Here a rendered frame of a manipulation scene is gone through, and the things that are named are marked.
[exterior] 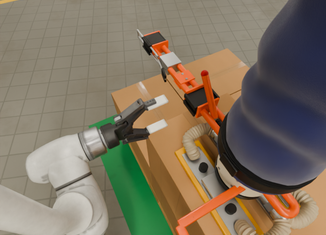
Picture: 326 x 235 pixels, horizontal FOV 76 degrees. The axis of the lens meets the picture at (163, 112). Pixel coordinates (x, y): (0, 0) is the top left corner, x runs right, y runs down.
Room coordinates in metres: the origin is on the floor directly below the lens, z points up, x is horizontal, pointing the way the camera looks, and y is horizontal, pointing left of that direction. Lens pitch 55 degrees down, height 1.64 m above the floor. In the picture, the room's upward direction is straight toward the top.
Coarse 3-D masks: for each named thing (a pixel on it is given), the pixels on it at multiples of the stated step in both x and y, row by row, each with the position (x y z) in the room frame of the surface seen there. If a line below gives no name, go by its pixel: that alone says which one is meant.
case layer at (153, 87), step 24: (192, 72) 1.12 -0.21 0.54; (216, 72) 1.12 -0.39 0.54; (240, 72) 1.12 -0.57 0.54; (120, 96) 0.90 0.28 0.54; (144, 96) 0.90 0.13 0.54; (168, 96) 0.90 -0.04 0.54; (144, 120) 0.71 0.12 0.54; (144, 144) 0.54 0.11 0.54; (144, 168) 0.51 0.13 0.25; (168, 216) 0.21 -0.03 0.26
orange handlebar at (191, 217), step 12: (156, 48) 0.71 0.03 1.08; (180, 72) 0.57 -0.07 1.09; (180, 84) 0.51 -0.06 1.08; (192, 84) 0.52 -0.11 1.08; (216, 108) 0.40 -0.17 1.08; (216, 132) 0.32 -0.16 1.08; (228, 192) 0.14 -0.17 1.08; (240, 192) 0.14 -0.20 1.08; (204, 204) 0.11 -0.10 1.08; (216, 204) 0.11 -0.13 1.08; (276, 204) 0.11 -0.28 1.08; (192, 216) 0.09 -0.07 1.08; (288, 216) 0.09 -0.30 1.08; (180, 228) 0.06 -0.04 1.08
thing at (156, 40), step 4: (156, 32) 0.80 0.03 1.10; (148, 36) 0.77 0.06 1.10; (152, 36) 0.77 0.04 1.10; (156, 36) 0.77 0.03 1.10; (160, 36) 0.77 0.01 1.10; (148, 40) 0.74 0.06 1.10; (152, 40) 0.74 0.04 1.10; (156, 40) 0.74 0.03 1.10; (160, 40) 0.74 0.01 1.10; (164, 40) 0.74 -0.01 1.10; (152, 44) 0.72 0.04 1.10; (156, 44) 0.72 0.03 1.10; (160, 44) 0.72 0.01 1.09; (164, 44) 0.73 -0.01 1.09; (160, 48) 0.72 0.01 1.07; (152, 52) 0.71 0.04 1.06
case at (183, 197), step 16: (224, 96) 0.57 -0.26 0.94; (176, 128) 0.41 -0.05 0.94; (160, 144) 0.34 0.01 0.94; (176, 144) 0.34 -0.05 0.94; (208, 144) 0.34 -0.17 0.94; (160, 160) 0.29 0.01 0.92; (176, 160) 0.28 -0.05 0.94; (160, 176) 0.29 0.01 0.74; (176, 176) 0.23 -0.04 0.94; (176, 192) 0.19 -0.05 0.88; (192, 192) 0.18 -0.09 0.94; (320, 192) 0.18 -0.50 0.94; (176, 208) 0.17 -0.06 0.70; (192, 208) 0.13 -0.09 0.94; (256, 208) 0.13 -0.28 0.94; (320, 208) 0.13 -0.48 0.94; (192, 224) 0.10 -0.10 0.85; (208, 224) 0.09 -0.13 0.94; (272, 224) 0.09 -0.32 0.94; (320, 224) 0.09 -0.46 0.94
